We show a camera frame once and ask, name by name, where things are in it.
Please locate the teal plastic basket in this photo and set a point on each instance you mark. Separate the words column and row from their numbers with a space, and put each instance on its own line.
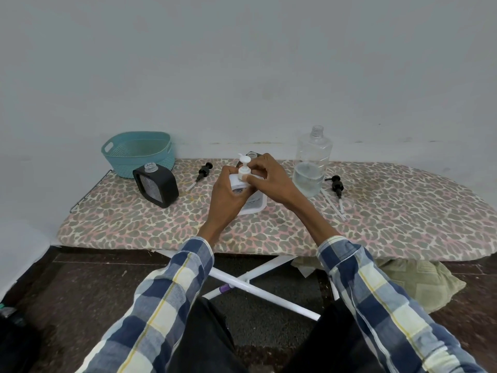
column 136, row 159

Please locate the black soap dispenser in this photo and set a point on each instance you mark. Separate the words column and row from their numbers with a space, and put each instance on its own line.
column 169, row 186
column 253, row 154

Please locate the black bag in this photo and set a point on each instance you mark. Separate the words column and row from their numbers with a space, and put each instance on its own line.
column 15, row 345

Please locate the person's right forearm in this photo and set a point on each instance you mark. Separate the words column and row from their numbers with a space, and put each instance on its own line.
column 369, row 291

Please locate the white square dispenser bottle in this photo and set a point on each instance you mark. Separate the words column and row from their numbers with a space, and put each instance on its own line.
column 256, row 205

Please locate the long-tube black pump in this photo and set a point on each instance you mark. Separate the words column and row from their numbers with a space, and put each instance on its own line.
column 330, row 178

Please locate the leopard print ironing board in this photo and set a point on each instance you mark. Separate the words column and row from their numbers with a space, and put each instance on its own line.
column 388, row 229

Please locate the person's black trousers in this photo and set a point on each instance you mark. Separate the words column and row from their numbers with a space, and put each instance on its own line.
column 205, row 345

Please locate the tall clear plastic bottle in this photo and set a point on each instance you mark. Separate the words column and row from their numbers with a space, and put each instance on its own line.
column 310, row 182

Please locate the person's left forearm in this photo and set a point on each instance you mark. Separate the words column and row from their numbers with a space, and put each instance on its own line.
column 163, row 306

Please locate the person's left hand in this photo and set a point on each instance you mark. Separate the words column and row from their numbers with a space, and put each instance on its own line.
column 225, row 205

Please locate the person's right hand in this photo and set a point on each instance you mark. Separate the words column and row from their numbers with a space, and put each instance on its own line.
column 275, row 182

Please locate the white pump head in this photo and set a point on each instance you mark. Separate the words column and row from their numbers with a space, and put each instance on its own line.
column 244, row 172

